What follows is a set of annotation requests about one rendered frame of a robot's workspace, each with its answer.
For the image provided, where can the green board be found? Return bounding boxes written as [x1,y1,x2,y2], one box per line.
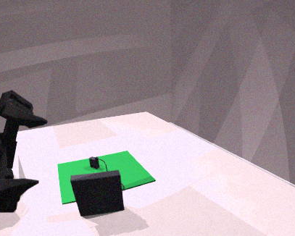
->
[57,151,156,205]

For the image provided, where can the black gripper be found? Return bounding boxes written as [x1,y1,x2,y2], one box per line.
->
[0,90,48,213]

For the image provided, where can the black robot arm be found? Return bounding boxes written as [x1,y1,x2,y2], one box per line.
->
[5,168,14,180]

